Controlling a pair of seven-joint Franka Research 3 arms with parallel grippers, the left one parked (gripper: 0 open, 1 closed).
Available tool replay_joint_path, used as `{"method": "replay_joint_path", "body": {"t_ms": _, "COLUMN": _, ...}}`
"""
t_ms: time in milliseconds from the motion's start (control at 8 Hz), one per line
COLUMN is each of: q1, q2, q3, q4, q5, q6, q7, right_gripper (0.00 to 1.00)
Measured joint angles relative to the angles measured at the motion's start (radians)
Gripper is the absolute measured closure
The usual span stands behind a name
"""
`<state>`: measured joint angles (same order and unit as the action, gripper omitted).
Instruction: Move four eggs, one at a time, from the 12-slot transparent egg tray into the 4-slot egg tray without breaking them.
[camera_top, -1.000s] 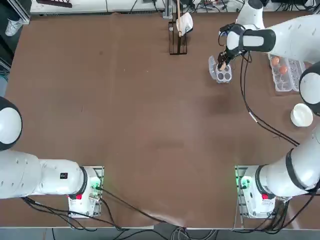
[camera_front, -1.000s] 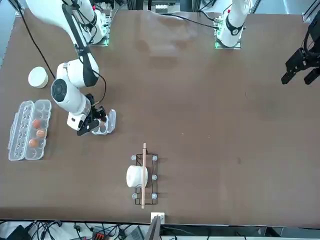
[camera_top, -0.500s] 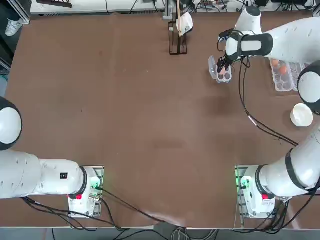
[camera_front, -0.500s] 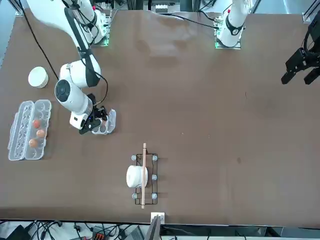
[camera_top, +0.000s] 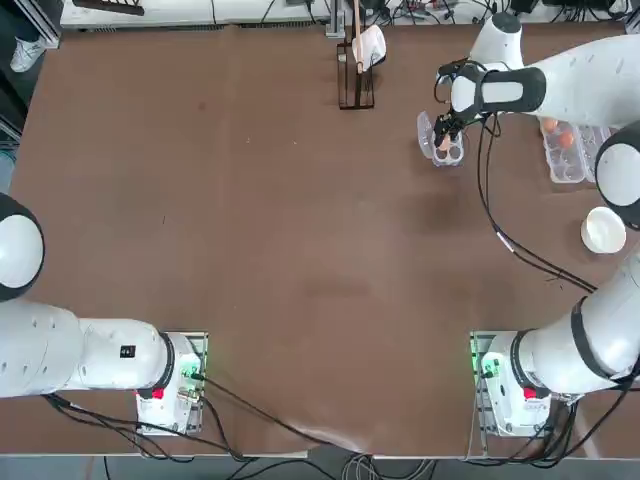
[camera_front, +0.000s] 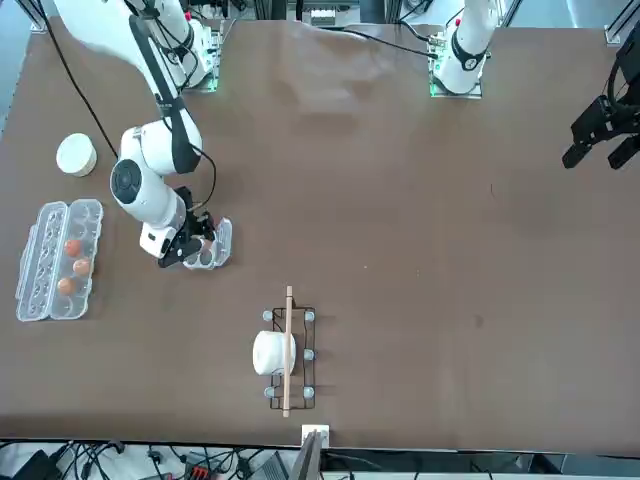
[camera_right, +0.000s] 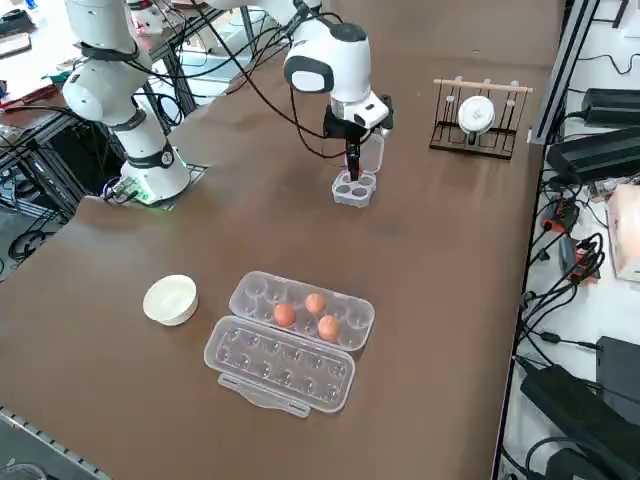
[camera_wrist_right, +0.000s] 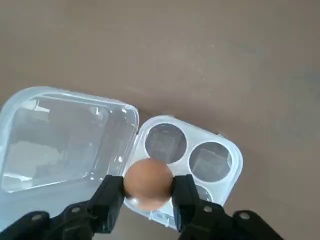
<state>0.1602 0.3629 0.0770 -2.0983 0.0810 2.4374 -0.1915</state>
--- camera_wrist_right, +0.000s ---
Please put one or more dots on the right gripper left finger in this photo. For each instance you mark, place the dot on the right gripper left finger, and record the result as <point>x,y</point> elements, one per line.
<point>107,200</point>

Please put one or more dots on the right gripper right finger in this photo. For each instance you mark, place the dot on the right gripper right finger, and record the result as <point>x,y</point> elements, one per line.
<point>187,207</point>

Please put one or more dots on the brown egg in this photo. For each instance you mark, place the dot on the brown egg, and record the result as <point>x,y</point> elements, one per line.
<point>147,182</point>

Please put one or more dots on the transparent four-slot egg tray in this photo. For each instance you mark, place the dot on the transparent four-slot egg tray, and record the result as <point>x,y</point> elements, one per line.
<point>62,150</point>

